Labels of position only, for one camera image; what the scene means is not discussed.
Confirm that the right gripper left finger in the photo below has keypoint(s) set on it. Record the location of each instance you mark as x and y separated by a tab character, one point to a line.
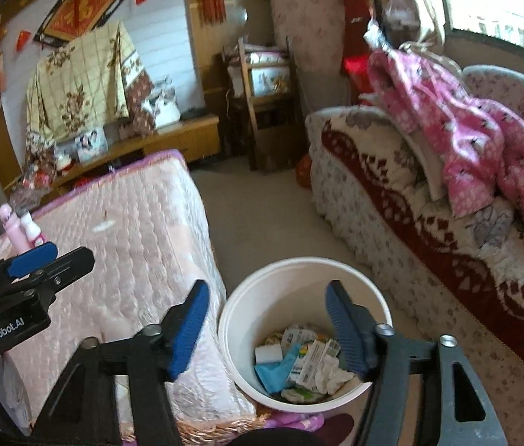
183	327

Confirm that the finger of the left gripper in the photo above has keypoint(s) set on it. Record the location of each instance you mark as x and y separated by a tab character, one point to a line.
65	270
32	260

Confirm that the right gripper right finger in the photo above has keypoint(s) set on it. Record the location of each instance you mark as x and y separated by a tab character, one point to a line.
354	328

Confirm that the white printed snack wrapper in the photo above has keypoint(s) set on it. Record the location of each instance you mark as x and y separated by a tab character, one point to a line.
308	360

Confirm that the white paper trash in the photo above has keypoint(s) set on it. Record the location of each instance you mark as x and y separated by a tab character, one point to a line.
329	377

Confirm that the blue snack bag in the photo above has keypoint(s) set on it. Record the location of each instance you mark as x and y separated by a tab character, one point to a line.
273	376

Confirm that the white trash bucket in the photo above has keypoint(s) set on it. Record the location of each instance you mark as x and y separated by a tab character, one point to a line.
284	301

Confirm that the small white pink bottle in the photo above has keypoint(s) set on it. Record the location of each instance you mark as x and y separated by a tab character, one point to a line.
32	231

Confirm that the pink water bottle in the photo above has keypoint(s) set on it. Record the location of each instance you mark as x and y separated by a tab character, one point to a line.
11	224

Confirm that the pink quilted table cover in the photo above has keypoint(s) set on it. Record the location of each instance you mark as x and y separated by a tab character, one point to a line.
148	230

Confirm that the framed photo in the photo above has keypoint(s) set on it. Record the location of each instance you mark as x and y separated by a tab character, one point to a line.
91	145

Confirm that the floral sofa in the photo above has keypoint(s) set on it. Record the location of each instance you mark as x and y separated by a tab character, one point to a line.
459	276

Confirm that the wooden low cabinet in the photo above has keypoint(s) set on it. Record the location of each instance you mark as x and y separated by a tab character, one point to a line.
195	139

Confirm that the yellow floral hanging cloth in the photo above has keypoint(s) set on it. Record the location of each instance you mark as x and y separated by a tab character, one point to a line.
96	80

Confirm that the pink patterned blanket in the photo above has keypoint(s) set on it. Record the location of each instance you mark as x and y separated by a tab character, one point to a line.
479	141

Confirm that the wooden shelf rack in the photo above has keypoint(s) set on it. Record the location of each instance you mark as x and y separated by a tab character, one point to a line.
264	98

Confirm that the red framed wall picture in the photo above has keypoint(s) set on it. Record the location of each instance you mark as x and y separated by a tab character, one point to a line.
70	19

